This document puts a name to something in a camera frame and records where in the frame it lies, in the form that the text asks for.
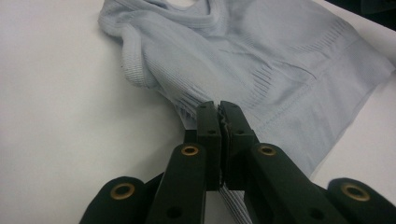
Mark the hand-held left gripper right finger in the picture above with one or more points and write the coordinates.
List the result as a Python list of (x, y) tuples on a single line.
[(239, 149)]

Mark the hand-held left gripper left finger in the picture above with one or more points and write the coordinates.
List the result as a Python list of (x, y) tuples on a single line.
[(208, 149)]

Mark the white table board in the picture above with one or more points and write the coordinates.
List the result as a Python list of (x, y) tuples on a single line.
[(62, 93)]

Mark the light blue tank top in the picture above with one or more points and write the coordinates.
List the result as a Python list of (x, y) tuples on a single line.
[(249, 46)]

